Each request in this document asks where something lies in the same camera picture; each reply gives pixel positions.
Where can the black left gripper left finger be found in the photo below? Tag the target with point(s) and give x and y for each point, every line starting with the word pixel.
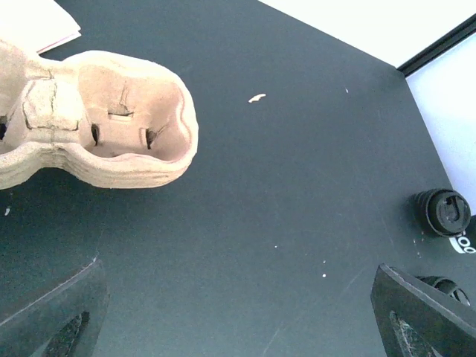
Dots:
pixel 68 316

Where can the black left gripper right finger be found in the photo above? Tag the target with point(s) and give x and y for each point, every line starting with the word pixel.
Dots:
pixel 417 319

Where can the black coffee cup lid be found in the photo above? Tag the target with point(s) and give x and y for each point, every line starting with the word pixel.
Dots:
pixel 442 212

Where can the black lid stack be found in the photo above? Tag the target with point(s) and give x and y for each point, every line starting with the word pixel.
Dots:
pixel 448 287

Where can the brown pulp cup carrier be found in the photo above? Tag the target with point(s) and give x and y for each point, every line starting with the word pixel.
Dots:
pixel 112 121

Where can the white paper bag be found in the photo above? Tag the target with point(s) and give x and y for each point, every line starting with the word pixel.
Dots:
pixel 37 26

